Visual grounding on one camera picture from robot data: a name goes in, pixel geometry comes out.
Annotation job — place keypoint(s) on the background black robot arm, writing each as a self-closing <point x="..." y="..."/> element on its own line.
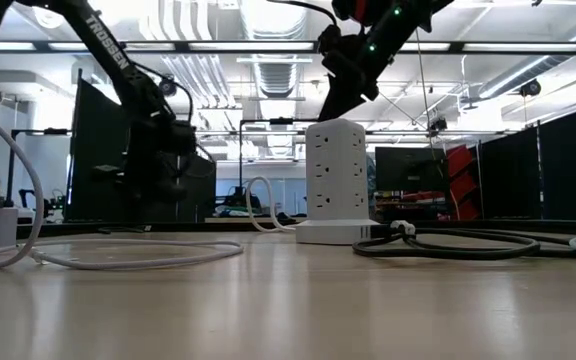
<point x="33" y="200"/>

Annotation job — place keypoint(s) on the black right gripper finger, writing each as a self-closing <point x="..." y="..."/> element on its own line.
<point x="343" y="105"/>

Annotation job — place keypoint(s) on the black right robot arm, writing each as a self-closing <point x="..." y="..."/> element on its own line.
<point x="418" y="15"/>

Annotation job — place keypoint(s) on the red bin rack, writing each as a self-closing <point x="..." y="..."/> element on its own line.
<point x="460" y="180"/>

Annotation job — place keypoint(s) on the silver air duct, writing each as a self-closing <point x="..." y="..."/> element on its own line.
<point x="275" y="75"/>

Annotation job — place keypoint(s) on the overhead light bar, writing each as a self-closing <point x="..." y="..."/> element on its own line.
<point x="518" y="47"/>

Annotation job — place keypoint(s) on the black aluminium table frame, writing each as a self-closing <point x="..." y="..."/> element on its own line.
<point x="543" y="226"/>

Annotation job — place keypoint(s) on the shelf with coloured boxes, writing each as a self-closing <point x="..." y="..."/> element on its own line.
<point x="408" y="205"/>

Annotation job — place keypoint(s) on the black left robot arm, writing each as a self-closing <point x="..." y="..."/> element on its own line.
<point x="113" y="55"/>

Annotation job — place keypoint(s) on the white tower power strip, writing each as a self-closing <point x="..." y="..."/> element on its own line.
<point x="335" y="175"/>

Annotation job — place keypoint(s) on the black partition curtain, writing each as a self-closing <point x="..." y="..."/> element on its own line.
<point x="88" y="150"/>
<point x="558" y="170"/>

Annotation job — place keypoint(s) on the black monitor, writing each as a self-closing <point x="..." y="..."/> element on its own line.
<point x="410" y="170"/>

